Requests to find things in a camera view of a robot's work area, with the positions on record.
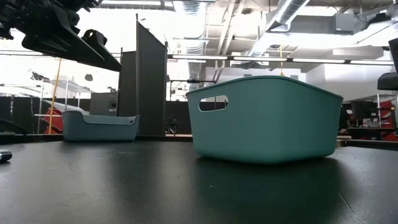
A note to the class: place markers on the silver ventilation duct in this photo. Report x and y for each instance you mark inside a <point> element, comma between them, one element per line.
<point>286,12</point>

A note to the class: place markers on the small black tripod device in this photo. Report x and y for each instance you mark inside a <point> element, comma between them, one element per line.
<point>172,124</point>

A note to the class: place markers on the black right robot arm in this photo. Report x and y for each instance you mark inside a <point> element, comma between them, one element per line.
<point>388,81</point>

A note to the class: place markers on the red slanted board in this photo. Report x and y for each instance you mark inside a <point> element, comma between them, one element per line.
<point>56,124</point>

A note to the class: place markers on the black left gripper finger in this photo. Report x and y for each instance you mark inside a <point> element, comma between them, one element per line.
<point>109,59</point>
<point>62,40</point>

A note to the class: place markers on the long ceiling light strip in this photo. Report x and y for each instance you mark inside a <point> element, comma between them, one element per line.
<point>371,62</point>
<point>199,57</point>
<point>261,58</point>
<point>318,60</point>

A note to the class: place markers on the black partition panel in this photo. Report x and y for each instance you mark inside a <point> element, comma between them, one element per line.
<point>149,93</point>

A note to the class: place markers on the teal plastic bin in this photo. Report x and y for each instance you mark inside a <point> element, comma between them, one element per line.
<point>264,124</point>

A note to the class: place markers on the blue-grey plastic bin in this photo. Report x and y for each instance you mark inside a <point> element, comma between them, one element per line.
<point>99,132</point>

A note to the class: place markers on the grey cabinet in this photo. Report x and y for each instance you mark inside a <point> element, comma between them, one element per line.
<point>102,104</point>

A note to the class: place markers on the black silver battery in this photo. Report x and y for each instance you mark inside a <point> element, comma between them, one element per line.
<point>4,156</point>

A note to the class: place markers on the red equipment rack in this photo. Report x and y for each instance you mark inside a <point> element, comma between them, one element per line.
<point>387,109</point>

